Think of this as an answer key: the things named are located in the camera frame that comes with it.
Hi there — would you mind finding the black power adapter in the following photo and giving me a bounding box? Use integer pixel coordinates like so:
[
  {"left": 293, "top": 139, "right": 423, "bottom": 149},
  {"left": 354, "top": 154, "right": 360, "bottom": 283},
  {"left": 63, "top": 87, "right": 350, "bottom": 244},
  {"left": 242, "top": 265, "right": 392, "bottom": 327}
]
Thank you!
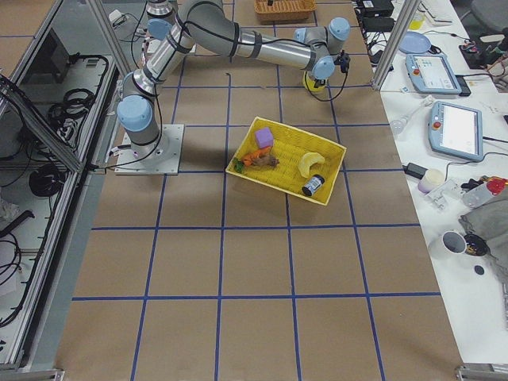
[{"left": 402, "top": 163, "right": 428, "bottom": 180}]

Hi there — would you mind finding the teach pendant tablet near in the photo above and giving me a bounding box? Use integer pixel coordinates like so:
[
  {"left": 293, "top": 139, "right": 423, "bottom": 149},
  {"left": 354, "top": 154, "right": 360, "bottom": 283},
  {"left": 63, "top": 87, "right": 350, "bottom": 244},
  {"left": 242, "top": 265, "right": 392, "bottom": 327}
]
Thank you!
[{"left": 428, "top": 101, "right": 483, "bottom": 162}]

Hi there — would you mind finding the brown toy animal figure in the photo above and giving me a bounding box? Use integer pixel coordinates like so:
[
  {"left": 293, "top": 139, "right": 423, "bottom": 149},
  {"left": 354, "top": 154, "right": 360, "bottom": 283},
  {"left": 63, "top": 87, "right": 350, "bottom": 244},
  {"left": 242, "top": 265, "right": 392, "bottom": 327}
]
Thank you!
[{"left": 253, "top": 155, "right": 279, "bottom": 167}]

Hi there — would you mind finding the pale banana slice toy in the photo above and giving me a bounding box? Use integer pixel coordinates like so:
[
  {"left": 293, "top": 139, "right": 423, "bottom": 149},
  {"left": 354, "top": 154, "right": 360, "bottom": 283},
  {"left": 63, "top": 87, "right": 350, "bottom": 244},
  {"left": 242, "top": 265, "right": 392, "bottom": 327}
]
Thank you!
[{"left": 298, "top": 152, "right": 325, "bottom": 178}]

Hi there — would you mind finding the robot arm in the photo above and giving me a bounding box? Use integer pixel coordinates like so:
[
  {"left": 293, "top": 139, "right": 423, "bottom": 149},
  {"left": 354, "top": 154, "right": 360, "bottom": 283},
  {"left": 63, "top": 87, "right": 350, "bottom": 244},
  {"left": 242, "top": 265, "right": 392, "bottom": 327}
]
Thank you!
[{"left": 117, "top": 1, "right": 351, "bottom": 161}]

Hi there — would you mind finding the aluminium frame post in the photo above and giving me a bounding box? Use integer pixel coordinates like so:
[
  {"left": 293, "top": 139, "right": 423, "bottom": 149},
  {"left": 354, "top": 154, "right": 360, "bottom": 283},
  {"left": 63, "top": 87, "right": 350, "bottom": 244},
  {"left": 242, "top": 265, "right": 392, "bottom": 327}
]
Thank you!
[{"left": 371, "top": 0, "right": 421, "bottom": 90}]

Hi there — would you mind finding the white mug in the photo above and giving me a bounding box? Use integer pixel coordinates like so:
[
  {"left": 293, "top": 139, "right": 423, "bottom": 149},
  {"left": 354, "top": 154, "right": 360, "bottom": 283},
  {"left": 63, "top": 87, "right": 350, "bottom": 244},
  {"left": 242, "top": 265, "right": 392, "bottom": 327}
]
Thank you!
[{"left": 428, "top": 230, "right": 467, "bottom": 260}]

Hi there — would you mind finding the blue plate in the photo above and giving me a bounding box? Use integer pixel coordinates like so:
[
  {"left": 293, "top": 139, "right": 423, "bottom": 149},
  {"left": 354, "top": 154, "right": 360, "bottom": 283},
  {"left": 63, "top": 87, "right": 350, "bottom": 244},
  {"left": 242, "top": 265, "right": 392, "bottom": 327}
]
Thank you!
[{"left": 398, "top": 31, "right": 432, "bottom": 54}]

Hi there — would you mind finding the teach pendant tablet far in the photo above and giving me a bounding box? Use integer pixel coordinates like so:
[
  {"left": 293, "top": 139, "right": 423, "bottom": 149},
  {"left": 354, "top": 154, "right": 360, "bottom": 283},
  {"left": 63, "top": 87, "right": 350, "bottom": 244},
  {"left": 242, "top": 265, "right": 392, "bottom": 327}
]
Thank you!
[{"left": 405, "top": 54, "right": 461, "bottom": 95}]

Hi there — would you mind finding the purple foam cube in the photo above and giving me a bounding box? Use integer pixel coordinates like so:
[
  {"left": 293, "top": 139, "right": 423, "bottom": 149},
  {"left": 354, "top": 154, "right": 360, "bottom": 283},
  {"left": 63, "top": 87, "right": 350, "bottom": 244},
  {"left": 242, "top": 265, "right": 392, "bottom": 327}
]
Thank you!
[{"left": 254, "top": 127, "right": 274, "bottom": 148}]

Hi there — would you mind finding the black bowl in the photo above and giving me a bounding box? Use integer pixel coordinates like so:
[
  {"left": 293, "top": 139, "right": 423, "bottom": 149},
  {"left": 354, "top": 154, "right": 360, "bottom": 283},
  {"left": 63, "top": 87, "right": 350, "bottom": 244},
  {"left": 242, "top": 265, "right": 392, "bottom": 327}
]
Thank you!
[{"left": 464, "top": 233, "right": 491, "bottom": 257}]

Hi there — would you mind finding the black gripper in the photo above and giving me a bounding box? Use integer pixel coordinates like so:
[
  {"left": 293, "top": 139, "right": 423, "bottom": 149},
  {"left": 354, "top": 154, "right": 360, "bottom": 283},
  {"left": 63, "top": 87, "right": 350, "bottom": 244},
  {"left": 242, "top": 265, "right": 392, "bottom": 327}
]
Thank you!
[{"left": 313, "top": 79, "right": 326, "bottom": 88}]

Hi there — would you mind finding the teach pendant tablet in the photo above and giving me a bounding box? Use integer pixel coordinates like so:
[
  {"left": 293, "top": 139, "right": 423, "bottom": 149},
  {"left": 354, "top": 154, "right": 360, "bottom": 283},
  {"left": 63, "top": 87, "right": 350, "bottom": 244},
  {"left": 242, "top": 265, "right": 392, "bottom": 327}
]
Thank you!
[
  {"left": 405, "top": 54, "right": 461, "bottom": 95},
  {"left": 428, "top": 101, "right": 483, "bottom": 162}
]

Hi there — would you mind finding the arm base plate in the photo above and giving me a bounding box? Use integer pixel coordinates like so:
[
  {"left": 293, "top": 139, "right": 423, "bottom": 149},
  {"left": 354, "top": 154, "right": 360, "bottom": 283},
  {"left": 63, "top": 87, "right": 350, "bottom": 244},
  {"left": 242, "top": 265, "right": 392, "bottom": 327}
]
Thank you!
[{"left": 114, "top": 124, "right": 184, "bottom": 175}]

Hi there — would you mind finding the brown wicker basket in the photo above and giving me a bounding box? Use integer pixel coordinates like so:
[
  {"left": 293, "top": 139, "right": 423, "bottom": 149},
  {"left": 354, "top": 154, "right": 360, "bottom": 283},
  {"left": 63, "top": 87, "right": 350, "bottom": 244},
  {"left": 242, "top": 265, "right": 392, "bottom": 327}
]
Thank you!
[{"left": 254, "top": 0, "right": 316, "bottom": 22}]

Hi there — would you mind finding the yellow clear tape roll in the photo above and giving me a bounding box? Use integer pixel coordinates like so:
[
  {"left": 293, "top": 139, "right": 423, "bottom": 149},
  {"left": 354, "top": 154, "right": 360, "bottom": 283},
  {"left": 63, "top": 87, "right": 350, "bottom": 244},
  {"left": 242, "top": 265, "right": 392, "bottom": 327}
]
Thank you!
[{"left": 302, "top": 71, "right": 326, "bottom": 94}]

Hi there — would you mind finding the orange toy carrot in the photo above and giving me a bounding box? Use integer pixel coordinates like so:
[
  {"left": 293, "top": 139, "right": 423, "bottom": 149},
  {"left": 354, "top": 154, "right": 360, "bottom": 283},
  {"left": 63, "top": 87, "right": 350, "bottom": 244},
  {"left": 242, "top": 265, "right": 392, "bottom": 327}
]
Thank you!
[{"left": 233, "top": 147, "right": 271, "bottom": 173}]

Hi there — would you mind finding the yellow woven tray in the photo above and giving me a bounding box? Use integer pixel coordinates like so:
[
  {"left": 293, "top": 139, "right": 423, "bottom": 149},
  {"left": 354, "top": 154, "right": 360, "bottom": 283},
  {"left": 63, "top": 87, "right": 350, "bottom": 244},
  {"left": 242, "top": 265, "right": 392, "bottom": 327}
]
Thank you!
[{"left": 225, "top": 117, "right": 346, "bottom": 206}]

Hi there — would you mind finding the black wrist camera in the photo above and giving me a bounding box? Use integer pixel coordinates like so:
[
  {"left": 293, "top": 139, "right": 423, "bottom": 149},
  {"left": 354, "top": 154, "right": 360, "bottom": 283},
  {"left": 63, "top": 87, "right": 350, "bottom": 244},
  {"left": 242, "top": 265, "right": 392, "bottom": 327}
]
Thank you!
[{"left": 334, "top": 50, "right": 351, "bottom": 74}]

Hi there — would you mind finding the small black capped bottle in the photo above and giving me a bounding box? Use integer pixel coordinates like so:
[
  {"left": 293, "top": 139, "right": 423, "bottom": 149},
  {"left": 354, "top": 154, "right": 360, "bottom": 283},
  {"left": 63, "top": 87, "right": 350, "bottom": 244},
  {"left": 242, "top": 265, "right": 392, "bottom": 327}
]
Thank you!
[{"left": 302, "top": 174, "right": 325, "bottom": 197}]

